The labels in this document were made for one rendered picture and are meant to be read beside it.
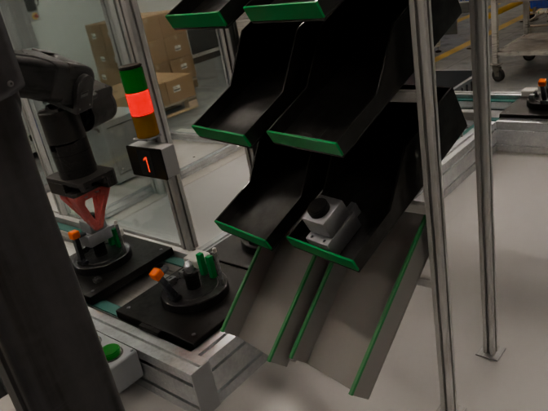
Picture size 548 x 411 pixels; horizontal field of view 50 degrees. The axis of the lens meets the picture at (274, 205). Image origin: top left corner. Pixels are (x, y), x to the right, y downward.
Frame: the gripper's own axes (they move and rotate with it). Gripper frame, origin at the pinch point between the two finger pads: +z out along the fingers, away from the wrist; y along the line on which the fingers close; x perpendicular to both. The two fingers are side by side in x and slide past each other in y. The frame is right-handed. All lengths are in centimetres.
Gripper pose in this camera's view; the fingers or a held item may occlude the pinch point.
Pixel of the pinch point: (97, 224)
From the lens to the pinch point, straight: 99.7
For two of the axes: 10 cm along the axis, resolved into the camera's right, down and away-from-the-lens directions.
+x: -6.3, 4.3, -6.5
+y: -7.5, -1.4, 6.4
